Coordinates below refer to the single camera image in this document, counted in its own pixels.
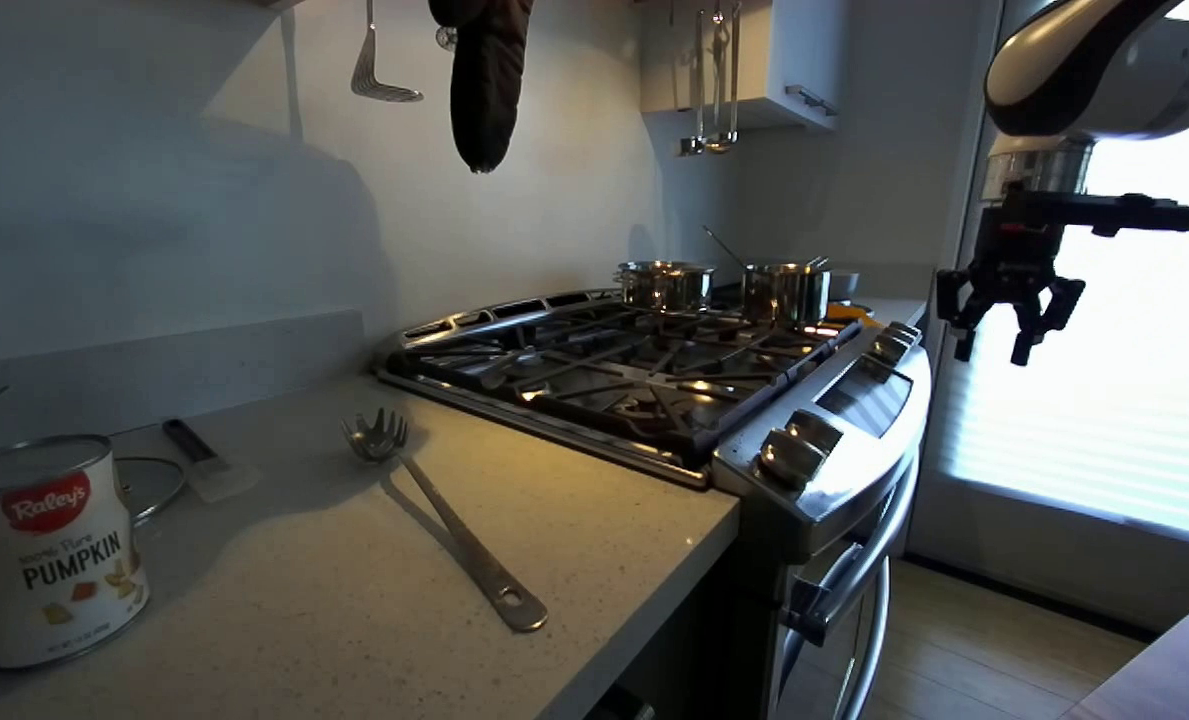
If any cabinet handle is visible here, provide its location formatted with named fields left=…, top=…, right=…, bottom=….
left=783, top=84, right=839, bottom=118

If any oven door handle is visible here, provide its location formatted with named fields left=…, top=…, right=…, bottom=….
left=772, top=455, right=923, bottom=720

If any glass pot lid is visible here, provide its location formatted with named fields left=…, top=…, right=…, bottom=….
left=112, top=456, right=188, bottom=527

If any wide steel pot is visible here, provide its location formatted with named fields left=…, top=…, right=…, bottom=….
left=615, top=260, right=716, bottom=314

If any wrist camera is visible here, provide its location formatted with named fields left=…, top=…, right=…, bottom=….
left=1002, top=189, right=1189, bottom=239

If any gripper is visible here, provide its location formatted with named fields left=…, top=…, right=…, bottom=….
left=936, top=224, right=1088, bottom=368

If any tall steel pot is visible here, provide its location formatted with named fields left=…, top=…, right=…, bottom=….
left=741, top=258, right=832, bottom=327

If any dark oven mitt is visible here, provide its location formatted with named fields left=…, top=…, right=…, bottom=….
left=427, top=0, right=536, bottom=175

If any window with blinds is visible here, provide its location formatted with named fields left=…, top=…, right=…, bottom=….
left=939, top=0, right=1189, bottom=546

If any stainless steel stove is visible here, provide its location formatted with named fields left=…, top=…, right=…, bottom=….
left=372, top=262, right=934, bottom=720

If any slotted metal turner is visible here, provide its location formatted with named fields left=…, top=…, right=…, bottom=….
left=350, top=0, right=424, bottom=104

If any white pumpkin can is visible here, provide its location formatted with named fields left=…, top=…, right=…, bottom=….
left=0, top=434, right=151, bottom=670

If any black handled spatula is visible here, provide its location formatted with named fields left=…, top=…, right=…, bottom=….
left=161, top=418, right=262, bottom=504

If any wooden table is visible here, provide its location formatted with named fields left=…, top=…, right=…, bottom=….
left=1058, top=593, right=1189, bottom=720

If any oven door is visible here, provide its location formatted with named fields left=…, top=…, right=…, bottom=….
left=766, top=450, right=921, bottom=720

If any thin metal utensil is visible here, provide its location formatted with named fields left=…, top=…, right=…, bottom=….
left=703, top=225, right=751, bottom=269

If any white wall cabinet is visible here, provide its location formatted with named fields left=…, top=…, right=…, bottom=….
left=638, top=0, right=847, bottom=133

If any metal pasta spoon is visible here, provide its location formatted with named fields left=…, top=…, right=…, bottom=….
left=341, top=408, right=550, bottom=634

